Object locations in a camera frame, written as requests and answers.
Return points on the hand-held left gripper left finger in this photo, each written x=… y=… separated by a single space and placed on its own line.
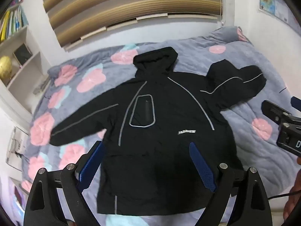
x=92 y=166

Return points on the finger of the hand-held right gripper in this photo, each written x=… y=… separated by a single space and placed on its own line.
x=296 y=103
x=274 y=110

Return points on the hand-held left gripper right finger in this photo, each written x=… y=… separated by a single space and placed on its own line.
x=203 y=167

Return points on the black hooded jacket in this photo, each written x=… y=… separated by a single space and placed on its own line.
x=164 y=113

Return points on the person's right hand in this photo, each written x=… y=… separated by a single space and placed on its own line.
x=292 y=203

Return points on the grey floral blanket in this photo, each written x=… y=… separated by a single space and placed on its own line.
x=247 y=58

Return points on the white printed sheet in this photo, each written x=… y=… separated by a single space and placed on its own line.
x=16 y=146

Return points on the small chalkboard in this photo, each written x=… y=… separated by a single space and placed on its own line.
x=22 y=54

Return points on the golden globe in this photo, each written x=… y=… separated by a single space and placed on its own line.
x=5 y=66

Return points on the white bookshelf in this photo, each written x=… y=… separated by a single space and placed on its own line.
x=29 y=44

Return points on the row of books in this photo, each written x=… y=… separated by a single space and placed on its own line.
x=13 y=22

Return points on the striped window blind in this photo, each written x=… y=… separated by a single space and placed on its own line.
x=129 y=2

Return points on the wall map poster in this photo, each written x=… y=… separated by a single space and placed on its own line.
x=274 y=0

